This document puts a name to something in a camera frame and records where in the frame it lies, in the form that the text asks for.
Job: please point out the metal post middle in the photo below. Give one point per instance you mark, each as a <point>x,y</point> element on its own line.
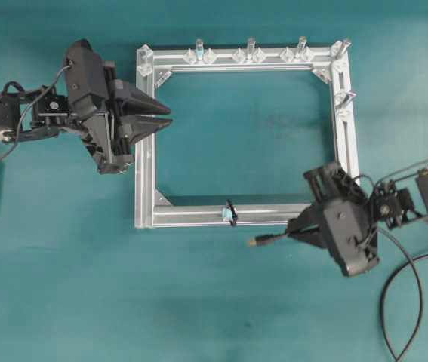
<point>250,48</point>

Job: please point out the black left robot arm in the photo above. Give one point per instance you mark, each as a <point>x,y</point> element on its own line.
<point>30,115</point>

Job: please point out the metal post right side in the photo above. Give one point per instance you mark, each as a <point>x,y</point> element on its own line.
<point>343,98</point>

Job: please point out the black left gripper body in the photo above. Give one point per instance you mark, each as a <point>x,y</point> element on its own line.
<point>93,111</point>

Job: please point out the metal post corner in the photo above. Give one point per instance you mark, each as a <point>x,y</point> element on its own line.
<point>344,46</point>

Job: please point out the metal post with blue band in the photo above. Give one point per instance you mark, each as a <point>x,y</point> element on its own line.
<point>199,49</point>

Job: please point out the black zip tie loop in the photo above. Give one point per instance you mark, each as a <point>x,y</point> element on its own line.
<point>230,214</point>

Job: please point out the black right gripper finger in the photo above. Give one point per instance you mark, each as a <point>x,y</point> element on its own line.
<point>308,222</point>
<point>309,236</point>

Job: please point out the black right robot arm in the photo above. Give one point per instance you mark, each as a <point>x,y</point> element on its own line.
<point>395,206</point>

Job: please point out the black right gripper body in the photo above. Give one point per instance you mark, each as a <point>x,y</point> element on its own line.
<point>341,216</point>

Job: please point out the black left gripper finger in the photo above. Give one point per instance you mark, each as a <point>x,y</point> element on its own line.
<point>142,126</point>
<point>133,99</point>

